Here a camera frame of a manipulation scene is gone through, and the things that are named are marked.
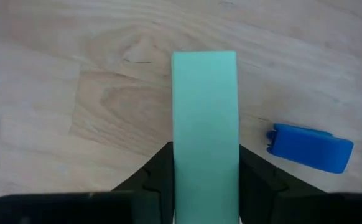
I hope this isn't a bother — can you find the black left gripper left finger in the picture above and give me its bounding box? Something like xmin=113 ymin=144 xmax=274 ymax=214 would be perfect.
xmin=111 ymin=141 xmax=175 ymax=224

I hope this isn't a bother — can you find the blue mini stapler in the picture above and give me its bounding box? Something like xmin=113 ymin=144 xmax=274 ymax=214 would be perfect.
xmin=266 ymin=123 xmax=355 ymax=174

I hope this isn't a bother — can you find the mint green stapler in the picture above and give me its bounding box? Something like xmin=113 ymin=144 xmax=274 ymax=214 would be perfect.
xmin=170 ymin=50 xmax=241 ymax=224

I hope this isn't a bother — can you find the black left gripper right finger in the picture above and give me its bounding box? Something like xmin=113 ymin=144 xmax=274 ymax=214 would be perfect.
xmin=239 ymin=144 xmax=331 ymax=224

